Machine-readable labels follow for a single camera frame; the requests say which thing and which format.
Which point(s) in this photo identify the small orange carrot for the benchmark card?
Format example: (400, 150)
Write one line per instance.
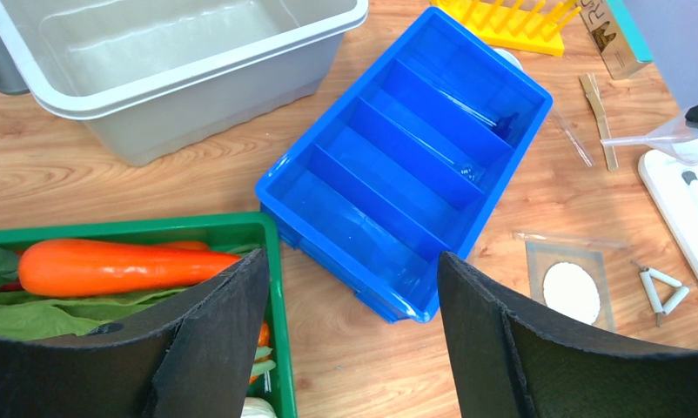
(263, 339)

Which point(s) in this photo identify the clay pipe triangle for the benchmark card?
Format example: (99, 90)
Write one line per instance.
(664, 292)

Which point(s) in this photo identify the yellow test tube rack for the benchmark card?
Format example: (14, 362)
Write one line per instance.
(513, 27)

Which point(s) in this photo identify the green leafy vegetable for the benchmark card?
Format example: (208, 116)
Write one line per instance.
(25, 316)

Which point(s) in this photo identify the wire gauze with ceramic centre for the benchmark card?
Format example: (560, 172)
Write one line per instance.
(571, 281)

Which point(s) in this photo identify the white tray lid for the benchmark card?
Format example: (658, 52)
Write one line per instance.
(673, 187)

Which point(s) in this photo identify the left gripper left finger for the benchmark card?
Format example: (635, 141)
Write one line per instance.
(188, 356)

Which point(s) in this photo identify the white evaporating dish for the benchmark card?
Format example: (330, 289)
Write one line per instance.
(510, 57)

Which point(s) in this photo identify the blue divided plastic tray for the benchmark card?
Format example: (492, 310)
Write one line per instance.
(368, 202)

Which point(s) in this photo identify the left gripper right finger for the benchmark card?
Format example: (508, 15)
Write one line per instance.
(513, 357)

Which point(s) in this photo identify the yellow napa cabbage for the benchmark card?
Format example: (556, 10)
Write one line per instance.
(255, 407)

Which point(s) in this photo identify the clear glass test tube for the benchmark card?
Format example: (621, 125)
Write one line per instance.
(570, 135)

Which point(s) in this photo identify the glass dropper rod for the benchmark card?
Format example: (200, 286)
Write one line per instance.
(570, 240)

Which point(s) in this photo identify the green long beans bundle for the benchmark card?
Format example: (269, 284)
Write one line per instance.
(263, 362)

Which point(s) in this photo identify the green plastic vegetable tray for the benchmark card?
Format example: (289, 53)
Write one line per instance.
(242, 232)

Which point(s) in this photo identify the grey plastic tub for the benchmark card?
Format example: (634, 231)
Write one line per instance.
(148, 78)

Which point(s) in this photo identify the wooden test tube clamp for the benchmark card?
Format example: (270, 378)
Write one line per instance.
(593, 96)

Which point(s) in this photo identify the glass round bottom tube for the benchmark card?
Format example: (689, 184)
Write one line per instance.
(440, 146)

